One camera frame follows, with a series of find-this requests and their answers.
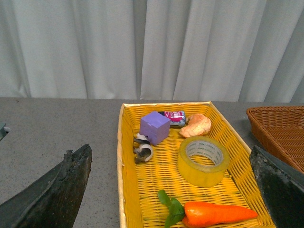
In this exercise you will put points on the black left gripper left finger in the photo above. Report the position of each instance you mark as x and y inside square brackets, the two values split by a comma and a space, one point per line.
[53, 200]

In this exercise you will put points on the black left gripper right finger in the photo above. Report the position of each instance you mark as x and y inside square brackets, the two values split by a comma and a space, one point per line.
[281, 187]

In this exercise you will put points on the yellow packing tape roll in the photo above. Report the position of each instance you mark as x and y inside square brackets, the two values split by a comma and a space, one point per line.
[202, 161]

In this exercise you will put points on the brown wicker basket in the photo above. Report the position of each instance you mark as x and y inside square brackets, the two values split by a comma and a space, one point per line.
[280, 130]

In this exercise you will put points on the yellow wicker basket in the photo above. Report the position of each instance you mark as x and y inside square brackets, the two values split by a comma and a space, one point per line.
[138, 184]

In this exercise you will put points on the grey object at table edge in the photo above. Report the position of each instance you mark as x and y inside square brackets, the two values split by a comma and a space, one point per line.
[4, 130]

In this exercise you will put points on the orange toy carrot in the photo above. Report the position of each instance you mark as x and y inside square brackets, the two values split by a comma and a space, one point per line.
[199, 214]

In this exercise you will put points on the toy croissant bread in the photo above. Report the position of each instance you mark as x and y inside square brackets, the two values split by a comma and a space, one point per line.
[198, 125]

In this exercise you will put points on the black white toy animal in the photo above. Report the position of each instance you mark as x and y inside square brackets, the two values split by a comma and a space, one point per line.
[145, 151]

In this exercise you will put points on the pink soda can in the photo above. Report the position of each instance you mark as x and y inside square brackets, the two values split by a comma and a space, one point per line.
[177, 118]

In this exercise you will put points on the purple cube block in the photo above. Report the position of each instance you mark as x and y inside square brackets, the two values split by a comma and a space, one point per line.
[155, 127]

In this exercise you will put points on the grey curtain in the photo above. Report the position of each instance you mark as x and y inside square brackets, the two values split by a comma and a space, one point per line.
[196, 50]

